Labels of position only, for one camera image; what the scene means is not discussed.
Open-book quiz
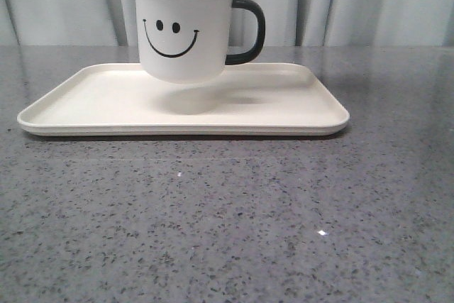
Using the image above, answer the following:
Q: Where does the white smiley mug black handle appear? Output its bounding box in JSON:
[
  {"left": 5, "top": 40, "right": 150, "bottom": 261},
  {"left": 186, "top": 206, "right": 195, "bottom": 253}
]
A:
[{"left": 135, "top": 0, "right": 266, "bottom": 84}]

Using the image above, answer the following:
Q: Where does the cream rectangular plastic tray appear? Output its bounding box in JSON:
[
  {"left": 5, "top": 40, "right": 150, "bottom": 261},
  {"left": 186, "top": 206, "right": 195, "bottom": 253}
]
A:
[{"left": 17, "top": 63, "right": 350, "bottom": 136}]

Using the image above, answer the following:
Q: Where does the grey pleated curtain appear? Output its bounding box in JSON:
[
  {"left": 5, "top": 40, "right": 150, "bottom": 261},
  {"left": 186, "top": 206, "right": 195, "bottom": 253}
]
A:
[{"left": 1, "top": 0, "right": 453, "bottom": 47}]

